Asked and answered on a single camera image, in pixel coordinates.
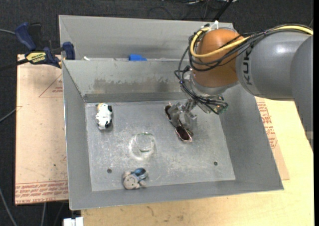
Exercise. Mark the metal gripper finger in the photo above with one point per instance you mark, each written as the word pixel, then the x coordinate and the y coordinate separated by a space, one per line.
pixel 176 115
pixel 191 120

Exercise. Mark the dark-lensed sunglasses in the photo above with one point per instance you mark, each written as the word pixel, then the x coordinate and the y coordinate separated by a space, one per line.
pixel 184 133

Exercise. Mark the grey metal bin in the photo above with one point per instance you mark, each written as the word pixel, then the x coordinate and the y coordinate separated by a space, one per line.
pixel 174 160

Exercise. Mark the clear glass cup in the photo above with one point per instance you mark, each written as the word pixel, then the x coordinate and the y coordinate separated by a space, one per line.
pixel 142 143

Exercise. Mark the blue block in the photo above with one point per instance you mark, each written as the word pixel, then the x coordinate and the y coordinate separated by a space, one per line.
pixel 136 57

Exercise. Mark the white and black toy animal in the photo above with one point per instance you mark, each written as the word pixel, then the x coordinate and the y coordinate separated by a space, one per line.
pixel 104 116

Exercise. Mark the grey and blue toy animal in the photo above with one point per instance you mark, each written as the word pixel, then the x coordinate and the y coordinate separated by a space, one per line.
pixel 133 180

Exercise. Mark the brown cardboard board, red print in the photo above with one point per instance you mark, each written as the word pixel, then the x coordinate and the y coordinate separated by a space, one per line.
pixel 40 130

